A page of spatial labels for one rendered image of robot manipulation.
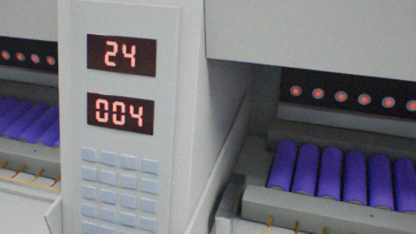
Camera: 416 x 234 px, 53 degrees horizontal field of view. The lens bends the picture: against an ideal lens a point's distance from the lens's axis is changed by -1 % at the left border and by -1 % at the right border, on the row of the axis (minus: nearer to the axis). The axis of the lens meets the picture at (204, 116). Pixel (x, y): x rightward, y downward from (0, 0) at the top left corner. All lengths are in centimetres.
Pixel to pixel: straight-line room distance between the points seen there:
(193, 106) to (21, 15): 13
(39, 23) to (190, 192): 15
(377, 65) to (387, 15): 3
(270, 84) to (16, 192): 26
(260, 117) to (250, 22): 22
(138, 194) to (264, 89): 21
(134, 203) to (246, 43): 12
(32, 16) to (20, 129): 18
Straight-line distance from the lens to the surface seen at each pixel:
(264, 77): 44
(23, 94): 51
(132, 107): 26
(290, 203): 33
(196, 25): 24
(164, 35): 24
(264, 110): 45
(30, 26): 31
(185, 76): 25
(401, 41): 24
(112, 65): 26
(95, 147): 28
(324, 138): 40
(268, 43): 24
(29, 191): 40
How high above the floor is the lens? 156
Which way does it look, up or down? 15 degrees down
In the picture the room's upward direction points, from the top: 4 degrees clockwise
